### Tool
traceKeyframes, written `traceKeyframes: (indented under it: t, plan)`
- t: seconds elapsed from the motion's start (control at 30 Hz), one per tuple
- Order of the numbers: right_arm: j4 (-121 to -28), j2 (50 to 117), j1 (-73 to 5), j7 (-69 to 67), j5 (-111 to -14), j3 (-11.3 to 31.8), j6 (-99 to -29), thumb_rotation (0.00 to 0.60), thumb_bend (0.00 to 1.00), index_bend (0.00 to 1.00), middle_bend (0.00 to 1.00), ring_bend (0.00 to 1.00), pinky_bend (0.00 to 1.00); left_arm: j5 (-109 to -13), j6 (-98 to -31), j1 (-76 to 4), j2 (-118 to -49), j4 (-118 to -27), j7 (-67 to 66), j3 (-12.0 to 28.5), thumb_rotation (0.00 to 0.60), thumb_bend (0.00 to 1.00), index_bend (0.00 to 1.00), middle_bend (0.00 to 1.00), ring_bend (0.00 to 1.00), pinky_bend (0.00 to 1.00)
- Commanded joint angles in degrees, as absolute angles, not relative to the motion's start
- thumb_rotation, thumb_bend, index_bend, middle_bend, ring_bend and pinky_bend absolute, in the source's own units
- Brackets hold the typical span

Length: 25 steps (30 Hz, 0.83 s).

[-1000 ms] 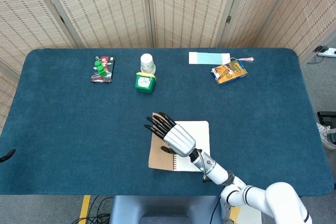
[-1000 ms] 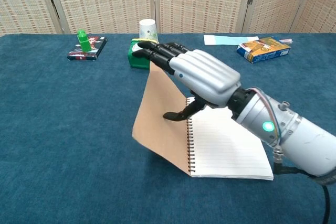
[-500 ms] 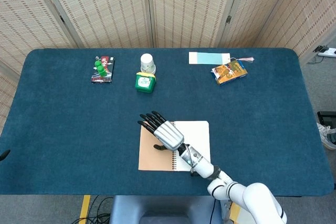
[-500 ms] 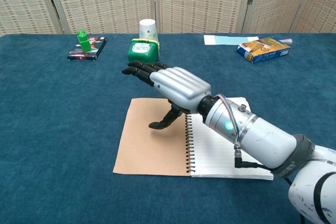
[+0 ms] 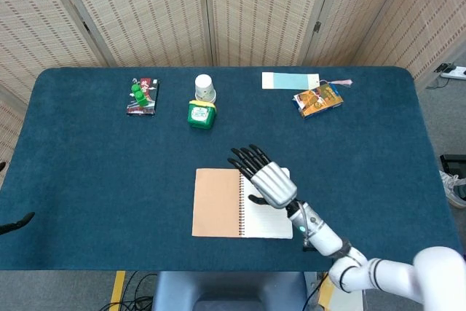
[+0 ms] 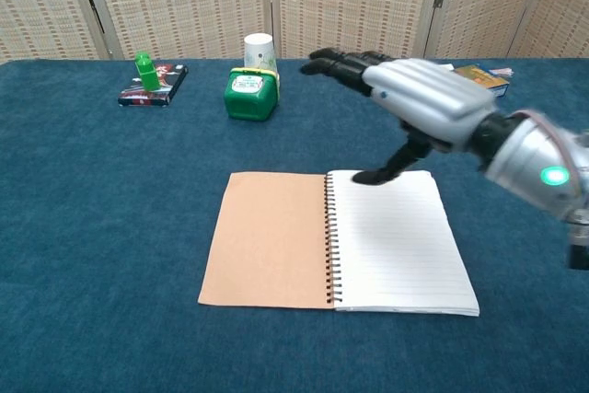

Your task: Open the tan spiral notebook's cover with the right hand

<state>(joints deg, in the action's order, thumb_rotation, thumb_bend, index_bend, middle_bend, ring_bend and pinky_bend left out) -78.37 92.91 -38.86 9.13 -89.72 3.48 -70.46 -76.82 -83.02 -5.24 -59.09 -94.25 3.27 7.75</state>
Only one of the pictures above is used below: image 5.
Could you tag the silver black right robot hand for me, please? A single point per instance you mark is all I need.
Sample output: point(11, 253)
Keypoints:
point(273, 185)

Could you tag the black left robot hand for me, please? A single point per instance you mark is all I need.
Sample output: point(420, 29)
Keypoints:
point(16, 223)

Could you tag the brown spiral kraft notebook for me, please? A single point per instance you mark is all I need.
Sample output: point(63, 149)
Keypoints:
point(215, 201)

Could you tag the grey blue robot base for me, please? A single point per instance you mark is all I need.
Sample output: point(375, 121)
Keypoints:
point(225, 291)

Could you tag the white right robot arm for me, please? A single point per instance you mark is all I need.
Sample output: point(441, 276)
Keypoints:
point(327, 236)

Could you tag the blue carpet table cover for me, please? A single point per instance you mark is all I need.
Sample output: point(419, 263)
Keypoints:
point(91, 180)

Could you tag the blue orange snack box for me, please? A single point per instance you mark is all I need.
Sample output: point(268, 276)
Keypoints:
point(318, 101)

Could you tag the green container yellow lid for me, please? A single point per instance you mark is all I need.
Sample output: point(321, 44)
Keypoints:
point(201, 116)

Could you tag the pale blue paper bookmark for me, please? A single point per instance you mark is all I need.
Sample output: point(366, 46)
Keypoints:
point(289, 80)

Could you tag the white paper cup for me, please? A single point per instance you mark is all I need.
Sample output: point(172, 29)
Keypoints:
point(204, 87)

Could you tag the yellow floor tape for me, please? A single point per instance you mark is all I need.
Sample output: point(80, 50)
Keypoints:
point(117, 291)

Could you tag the pink bookmark tassel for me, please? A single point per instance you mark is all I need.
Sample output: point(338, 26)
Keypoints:
point(338, 82)

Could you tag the black printed flat box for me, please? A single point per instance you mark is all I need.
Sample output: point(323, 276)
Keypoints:
point(152, 97)

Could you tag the green toy block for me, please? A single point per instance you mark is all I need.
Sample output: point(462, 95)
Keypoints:
point(139, 96)

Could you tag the white sneaker shoe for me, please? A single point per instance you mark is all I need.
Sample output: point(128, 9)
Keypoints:
point(455, 187)

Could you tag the white power strip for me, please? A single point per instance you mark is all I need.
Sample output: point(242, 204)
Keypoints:
point(457, 72)

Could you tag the black floor frame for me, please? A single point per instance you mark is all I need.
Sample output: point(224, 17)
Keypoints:
point(455, 163)

